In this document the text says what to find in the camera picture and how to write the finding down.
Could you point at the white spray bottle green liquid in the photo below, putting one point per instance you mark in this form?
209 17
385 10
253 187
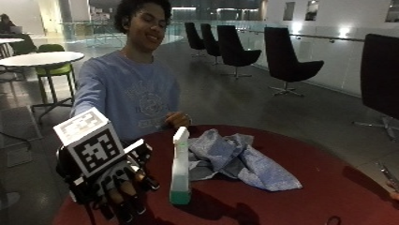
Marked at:
180 168

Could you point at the the person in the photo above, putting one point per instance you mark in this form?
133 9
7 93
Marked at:
124 90

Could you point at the white cube with black markers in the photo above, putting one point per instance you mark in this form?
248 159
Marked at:
93 146

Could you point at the crumpled blue cloth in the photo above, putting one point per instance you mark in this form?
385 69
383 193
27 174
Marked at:
245 162

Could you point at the black swivel chair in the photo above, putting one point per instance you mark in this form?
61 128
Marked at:
381 75
233 47
209 40
285 59
193 37

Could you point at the green chair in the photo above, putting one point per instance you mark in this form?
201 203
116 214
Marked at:
53 70

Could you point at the dark lounge chair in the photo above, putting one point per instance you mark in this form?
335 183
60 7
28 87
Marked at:
24 45

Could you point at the metal handrail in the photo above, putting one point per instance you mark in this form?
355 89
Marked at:
315 37

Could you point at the grey laptop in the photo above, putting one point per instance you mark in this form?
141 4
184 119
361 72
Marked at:
16 29

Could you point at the dark metal object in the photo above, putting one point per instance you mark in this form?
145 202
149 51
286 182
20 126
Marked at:
390 176

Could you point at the dark wall panel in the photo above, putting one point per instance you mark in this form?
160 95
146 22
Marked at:
393 11
311 10
289 11

